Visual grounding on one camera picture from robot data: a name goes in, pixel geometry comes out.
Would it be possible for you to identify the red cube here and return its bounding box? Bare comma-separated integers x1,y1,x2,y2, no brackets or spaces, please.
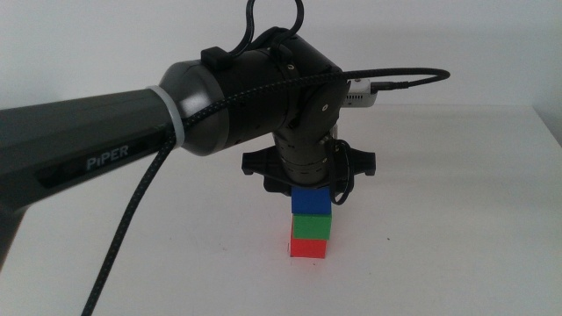
289,223,328,260

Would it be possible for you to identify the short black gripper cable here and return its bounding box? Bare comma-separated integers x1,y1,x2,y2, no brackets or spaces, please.
326,137,354,207

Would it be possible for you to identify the thin black wrist cable loop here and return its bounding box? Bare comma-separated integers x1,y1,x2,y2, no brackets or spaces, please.
227,0,306,61

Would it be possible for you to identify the blue cube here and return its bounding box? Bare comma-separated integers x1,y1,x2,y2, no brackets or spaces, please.
291,185,333,217

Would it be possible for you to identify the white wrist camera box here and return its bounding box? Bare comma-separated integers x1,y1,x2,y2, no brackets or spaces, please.
341,78,380,109

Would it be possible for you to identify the braided black camera cable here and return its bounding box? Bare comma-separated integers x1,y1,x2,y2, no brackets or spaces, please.
80,67,451,316

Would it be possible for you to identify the green cube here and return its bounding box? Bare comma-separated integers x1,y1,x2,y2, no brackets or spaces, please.
292,212,334,241

